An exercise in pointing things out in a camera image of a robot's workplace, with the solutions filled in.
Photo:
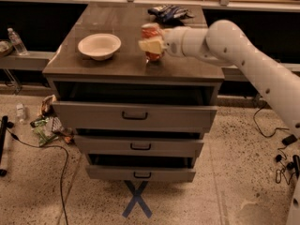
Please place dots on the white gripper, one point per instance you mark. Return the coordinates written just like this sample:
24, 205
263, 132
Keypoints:
173, 42

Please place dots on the red coke can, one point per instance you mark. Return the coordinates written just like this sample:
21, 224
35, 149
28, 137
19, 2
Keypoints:
152, 41

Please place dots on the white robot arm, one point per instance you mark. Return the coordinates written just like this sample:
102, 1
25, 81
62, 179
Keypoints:
224, 44

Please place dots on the white paper bowl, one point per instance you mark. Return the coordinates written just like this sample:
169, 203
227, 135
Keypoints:
99, 47

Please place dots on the bowl on left ledge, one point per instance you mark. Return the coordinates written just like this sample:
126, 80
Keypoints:
5, 48

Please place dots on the blue chip bag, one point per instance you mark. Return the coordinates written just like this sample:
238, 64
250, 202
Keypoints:
168, 13

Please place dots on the grey drawer cabinet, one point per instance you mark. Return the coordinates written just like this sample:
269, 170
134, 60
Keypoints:
127, 77

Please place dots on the top grey drawer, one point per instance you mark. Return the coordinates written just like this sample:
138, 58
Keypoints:
139, 117

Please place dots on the grey drawer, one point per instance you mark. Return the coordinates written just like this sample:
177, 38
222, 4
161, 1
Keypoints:
139, 117
140, 173
139, 146

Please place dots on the middle grey drawer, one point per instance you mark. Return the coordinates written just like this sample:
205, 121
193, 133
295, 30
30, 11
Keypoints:
139, 146

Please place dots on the brown snack bag on floor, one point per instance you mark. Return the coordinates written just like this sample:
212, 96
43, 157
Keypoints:
46, 107

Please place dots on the green snack bag on floor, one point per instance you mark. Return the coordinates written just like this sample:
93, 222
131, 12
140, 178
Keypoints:
47, 129

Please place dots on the bottom grey drawer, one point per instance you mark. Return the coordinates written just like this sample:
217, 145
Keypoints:
140, 173

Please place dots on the clear water bottle on ledge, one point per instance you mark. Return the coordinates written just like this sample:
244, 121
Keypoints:
16, 42

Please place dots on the blue tape cross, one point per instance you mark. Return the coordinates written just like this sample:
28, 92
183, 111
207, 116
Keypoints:
137, 198

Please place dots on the small water bottle on floor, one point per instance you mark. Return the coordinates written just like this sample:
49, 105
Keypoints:
21, 112

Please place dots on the black stand left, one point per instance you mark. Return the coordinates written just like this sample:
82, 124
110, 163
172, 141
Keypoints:
5, 125

